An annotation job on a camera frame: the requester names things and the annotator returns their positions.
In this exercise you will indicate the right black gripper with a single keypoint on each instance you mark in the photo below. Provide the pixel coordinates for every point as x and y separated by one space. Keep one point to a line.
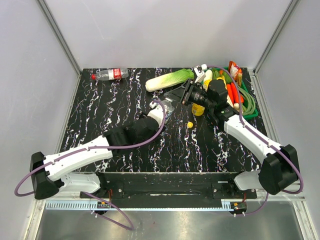
176 94

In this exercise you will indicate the yellow juice bottle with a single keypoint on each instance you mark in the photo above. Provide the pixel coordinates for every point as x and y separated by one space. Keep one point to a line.
197 110

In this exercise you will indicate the yellow bottle cap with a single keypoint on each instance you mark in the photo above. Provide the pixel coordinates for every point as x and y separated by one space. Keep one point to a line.
190 124

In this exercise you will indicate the clear blue-cap water bottle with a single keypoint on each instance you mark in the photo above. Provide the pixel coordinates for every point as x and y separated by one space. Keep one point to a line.
167 102

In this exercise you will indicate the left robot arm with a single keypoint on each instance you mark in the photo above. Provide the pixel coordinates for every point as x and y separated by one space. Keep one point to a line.
51 174

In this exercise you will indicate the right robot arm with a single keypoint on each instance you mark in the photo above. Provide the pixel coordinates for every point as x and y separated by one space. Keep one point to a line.
279 164

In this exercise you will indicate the red-label soda bottle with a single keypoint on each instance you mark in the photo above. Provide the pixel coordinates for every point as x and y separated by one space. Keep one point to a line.
111 74

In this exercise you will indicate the toy napa cabbage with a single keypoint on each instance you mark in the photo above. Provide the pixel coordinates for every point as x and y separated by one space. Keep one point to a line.
169 80

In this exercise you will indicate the toy white radish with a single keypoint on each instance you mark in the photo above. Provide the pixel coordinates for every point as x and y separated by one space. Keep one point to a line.
207 78

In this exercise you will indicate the toy orange carrot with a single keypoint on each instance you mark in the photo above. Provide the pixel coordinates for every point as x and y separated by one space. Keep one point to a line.
233 94

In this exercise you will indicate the red snack packet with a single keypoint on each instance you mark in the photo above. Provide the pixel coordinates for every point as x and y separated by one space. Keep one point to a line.
235 70

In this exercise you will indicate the toy green beans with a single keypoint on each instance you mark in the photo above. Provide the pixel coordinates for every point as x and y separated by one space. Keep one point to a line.
248 108

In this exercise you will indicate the green plastic basket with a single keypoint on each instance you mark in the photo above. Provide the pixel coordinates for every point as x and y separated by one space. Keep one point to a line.
237 93

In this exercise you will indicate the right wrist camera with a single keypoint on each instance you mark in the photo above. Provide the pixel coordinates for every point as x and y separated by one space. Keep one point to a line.
200 72

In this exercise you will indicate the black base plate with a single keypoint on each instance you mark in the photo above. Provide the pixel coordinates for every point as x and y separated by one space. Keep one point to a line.
170 190

